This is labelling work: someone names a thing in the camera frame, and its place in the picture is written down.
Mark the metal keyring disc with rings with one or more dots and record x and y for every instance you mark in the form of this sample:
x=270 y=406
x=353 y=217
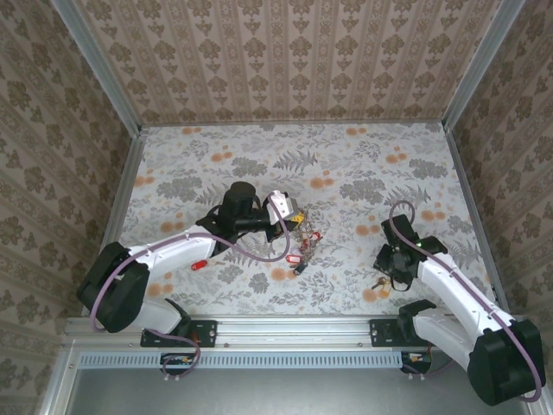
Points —
x=307 y=233

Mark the key with yellow tag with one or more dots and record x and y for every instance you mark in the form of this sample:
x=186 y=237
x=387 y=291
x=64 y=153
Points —
x=384 y=290

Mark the red key tag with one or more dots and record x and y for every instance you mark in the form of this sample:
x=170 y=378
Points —
x=317 y=237
x=302 y=247

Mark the black key tag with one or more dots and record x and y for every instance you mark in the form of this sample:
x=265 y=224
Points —
x=299 y=269

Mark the key with red tag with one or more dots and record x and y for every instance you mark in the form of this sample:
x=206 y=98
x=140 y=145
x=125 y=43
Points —
x=199 y=265

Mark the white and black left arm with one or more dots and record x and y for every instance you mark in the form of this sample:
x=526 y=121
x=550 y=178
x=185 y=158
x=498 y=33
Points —
x=173 y=255

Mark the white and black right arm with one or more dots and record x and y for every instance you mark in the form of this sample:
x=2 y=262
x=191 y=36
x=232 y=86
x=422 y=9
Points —
x=458 y=294

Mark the black wiring connector box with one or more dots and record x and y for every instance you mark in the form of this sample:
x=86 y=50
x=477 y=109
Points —
x=417 y=361
x=177 y=362

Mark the floral table cover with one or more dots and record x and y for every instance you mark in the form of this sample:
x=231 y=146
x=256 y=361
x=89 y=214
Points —
x=173 y=142

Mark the grey metal sheet panel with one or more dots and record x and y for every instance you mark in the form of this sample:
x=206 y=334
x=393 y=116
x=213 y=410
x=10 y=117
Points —
x=294 y=393

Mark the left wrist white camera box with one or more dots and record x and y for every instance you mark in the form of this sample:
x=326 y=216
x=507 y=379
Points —
x=281 y=205

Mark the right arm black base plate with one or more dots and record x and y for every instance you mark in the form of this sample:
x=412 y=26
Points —
x=382 y=333

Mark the aluminium side rail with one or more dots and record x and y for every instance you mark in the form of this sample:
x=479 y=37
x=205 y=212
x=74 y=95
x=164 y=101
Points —
x=466 y=190
x=123 y=190

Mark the thin aluminium wall rail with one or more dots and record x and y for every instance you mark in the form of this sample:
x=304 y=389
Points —
x=294 y=124

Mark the long aluminium mounting rail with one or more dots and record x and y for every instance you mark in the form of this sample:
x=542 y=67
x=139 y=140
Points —
x=294 y=330

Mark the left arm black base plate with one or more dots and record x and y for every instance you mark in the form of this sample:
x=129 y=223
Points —
x=207 y=333

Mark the aluminium frame post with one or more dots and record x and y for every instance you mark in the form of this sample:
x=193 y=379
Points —
x=99 y=69
x=479 y=69

